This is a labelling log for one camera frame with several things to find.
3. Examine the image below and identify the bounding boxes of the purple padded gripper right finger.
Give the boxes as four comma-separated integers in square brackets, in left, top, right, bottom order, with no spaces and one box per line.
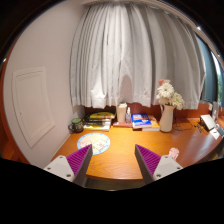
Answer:
[134,143,184,185]

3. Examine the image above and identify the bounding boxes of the stack of books with yellow cover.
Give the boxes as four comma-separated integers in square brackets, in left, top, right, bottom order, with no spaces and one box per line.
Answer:
[84,112,115,131]

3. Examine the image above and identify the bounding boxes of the white tissue box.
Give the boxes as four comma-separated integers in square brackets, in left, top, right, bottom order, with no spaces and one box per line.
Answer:
[116,103,127,122]

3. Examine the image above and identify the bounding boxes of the black cable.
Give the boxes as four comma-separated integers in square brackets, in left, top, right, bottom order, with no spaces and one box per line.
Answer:
[173,117,205,134]

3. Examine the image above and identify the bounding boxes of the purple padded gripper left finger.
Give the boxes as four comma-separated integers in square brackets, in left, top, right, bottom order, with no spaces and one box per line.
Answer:
[43,143,94,188]

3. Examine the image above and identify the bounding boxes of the round cartoon mouse pad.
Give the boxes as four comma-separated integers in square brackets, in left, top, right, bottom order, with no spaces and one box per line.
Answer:
[77,133,110,155]

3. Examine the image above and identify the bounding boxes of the white and pink flowers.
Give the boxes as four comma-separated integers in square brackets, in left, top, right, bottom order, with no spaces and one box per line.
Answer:
[156,79,184,110]

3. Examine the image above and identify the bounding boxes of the orange book under blue book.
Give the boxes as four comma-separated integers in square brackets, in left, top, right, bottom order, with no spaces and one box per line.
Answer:
[143,115,160,131]

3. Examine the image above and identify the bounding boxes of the white tablet on stand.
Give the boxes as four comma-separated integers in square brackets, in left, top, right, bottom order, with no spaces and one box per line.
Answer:
[200,114,215,131]

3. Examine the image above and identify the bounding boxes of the pink computer mouse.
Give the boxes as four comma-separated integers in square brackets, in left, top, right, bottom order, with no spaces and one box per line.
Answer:
[169,147,179,160]

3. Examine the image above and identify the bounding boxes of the clear sanitizer bottle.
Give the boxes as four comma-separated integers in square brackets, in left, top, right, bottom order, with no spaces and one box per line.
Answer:
[126,107,131,124]

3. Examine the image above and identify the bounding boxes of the white pleated curtain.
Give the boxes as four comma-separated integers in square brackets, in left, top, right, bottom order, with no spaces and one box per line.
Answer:
[70,2,205,109]

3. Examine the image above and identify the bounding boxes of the white ceramic pitcher vase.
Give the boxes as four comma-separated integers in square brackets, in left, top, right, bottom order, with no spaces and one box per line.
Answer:
[159,105,174,132]

